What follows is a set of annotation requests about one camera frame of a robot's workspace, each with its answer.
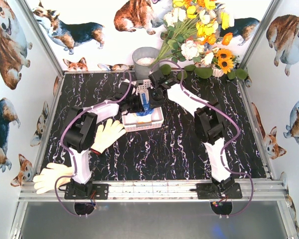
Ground blue dotted work glove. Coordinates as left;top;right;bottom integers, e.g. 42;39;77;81
136;92;154;116

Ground yellow palm glove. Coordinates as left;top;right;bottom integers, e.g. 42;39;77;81
132;114;152;124

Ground cream glove off table edge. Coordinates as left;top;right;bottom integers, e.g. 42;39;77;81
33;163;73;195

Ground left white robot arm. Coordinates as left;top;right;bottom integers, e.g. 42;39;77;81
60;79;145;184

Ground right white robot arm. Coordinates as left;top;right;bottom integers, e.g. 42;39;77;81
148;70;231;183

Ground white perforated storage basket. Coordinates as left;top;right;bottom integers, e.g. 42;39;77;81
122;79;164;132

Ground grey metal bucket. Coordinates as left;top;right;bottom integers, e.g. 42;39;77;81
132;47;159;80

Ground artificial flower bouquet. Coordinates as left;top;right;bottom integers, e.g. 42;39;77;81
151;0;248;80

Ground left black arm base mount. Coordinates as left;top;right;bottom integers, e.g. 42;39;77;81
64;180;109;200

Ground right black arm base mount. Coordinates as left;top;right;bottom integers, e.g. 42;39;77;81
190;177;243;199

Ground aluminium front rail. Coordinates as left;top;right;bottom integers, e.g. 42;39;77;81
18;181;290;202

